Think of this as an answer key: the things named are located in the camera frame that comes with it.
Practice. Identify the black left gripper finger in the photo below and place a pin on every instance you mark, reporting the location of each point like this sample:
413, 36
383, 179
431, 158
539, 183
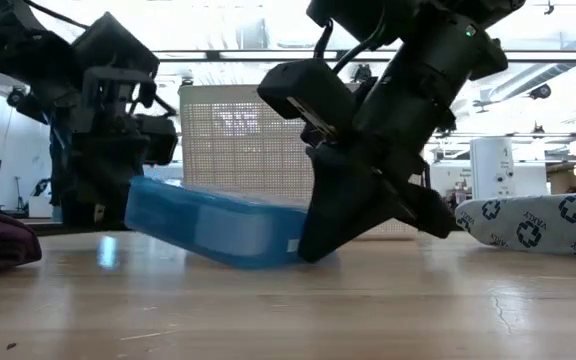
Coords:
160, 140
98, 180

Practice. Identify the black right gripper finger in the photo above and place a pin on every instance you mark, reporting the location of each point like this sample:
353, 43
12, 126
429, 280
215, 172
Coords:
428, 210
343, 210

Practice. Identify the blue first aid kit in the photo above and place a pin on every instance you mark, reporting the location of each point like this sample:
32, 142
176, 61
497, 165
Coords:
218, 225

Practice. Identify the white printed gauze pack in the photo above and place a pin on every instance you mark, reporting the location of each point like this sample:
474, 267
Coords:
543, 225

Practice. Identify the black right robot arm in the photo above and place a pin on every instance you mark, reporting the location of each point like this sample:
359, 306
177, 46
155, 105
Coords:
368, 15

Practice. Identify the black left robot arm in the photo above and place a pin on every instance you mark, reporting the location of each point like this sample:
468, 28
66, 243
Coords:
18, 45

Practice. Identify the white perforated plastic basket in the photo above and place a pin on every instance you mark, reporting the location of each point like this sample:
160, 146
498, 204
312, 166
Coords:
243, 150

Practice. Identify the white tower appliance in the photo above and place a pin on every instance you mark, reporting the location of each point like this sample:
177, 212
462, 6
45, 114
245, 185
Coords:
490, 165

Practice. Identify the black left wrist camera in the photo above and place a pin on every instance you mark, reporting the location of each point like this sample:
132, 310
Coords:
113, 45

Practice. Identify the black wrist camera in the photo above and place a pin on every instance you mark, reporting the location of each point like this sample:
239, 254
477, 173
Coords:
308, 90
113, 45

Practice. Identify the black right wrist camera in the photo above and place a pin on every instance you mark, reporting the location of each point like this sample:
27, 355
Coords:
308, 90

